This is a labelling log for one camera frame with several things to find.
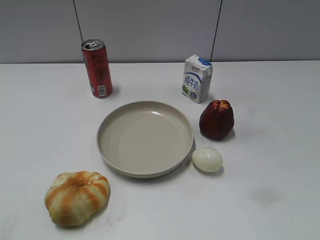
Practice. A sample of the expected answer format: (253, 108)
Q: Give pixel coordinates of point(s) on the orange striped pumpkin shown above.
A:
(74, 197)

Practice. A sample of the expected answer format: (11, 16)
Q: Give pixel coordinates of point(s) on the white blue milk carton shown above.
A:
(197, 76)

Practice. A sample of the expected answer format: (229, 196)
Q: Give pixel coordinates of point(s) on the red soda can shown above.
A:
(95, 57)

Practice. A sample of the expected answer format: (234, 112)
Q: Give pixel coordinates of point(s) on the dark red apple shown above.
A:
(217, 120)

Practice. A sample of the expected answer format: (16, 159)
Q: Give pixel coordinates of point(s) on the beige round plate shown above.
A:
(145, 139)

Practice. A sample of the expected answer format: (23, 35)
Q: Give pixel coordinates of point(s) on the white egg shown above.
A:
(207, 159)

